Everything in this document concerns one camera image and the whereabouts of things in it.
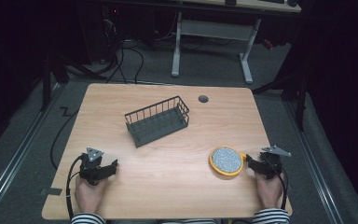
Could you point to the dark computer tower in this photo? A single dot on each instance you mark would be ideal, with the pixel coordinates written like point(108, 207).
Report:
point(104, 31)

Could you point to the person's left hand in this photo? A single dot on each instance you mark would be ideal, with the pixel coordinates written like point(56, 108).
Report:
point(88, 196)

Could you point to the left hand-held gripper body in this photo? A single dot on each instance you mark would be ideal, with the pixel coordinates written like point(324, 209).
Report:
point(90, 165)

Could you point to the person's right hand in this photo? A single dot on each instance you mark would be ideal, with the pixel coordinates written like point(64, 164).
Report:
point(268, 191)

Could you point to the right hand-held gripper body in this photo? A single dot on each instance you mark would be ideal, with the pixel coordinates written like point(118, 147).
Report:
point(271, 163)

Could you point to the white frame desk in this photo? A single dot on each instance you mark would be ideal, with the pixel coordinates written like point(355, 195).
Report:
point(213, 29)

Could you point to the metal floor rail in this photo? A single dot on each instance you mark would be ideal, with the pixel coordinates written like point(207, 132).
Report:
point(11, 166)
point(318, 174)

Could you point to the yellow round speckled pad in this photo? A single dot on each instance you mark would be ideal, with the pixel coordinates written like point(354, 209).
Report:
point(227, 160)

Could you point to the grey tape strip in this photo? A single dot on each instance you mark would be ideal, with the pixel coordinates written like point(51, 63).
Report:
point(52, 191)

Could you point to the black metal stand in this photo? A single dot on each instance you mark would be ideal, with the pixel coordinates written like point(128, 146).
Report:
point(298, 90)
point(48, 81)

